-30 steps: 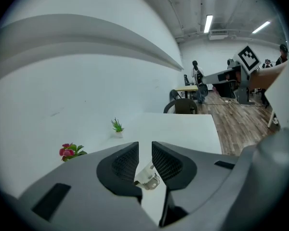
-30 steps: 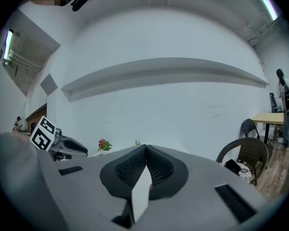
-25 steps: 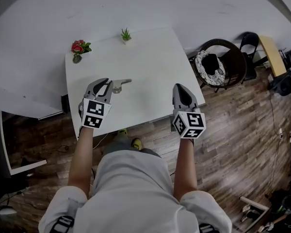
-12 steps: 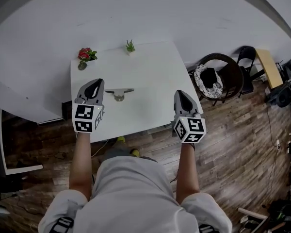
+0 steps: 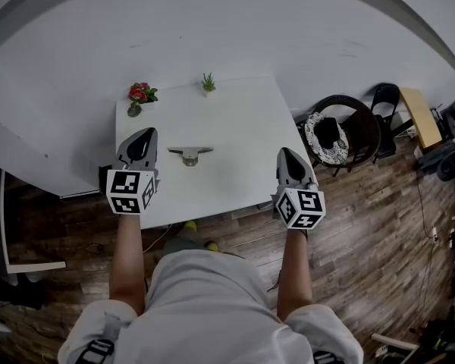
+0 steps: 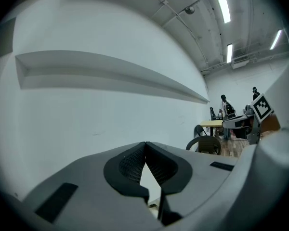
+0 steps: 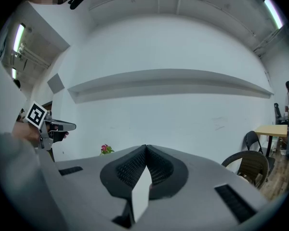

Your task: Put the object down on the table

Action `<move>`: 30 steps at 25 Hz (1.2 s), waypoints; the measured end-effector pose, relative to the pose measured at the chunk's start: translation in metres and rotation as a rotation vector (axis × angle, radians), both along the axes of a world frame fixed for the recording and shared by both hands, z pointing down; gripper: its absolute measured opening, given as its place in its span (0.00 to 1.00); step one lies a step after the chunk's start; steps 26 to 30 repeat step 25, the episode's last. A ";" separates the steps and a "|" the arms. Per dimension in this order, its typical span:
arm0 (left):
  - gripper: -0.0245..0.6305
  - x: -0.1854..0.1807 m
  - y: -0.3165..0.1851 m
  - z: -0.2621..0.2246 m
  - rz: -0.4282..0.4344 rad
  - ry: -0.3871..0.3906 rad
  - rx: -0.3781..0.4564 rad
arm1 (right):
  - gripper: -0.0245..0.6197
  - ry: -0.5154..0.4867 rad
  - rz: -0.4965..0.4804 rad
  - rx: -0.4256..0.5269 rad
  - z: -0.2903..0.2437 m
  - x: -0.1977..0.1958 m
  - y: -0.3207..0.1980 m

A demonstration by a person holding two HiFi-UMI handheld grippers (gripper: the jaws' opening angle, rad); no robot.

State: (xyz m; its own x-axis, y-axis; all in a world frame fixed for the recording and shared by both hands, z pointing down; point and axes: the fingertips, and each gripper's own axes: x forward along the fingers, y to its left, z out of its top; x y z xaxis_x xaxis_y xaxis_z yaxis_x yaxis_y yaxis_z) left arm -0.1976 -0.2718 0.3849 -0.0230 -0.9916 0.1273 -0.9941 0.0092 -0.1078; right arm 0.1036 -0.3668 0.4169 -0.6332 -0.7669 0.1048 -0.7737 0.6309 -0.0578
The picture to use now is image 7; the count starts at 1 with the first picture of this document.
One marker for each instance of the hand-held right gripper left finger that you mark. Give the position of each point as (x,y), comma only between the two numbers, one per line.
(91,191)

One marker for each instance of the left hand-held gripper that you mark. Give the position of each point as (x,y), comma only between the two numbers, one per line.
(37,115)

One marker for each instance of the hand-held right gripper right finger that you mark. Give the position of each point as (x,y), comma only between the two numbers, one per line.
(202,201)

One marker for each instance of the person's left forearm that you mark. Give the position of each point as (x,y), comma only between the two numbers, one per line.
(25,133)

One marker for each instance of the person's left hand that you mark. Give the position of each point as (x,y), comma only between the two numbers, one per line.
(66,135)

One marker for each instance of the red flower potted plant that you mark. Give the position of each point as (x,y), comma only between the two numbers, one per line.
(106,149)

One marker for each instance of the brown wicker chair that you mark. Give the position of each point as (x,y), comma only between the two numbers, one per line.
(251,167)

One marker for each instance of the ceiling light tube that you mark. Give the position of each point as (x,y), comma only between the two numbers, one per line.
(273,12)
(14,73)
(18,37)

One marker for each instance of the black folding chair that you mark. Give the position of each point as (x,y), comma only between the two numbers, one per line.
(254,141)

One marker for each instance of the person's white shirt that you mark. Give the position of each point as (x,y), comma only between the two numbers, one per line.
(12,189)

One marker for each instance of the light wooden table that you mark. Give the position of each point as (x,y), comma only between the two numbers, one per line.
(272,130)

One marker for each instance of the black office chair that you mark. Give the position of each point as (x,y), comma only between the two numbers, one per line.
(279,114)

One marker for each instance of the grey wall panel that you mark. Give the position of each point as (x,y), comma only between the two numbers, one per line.
(56,83)

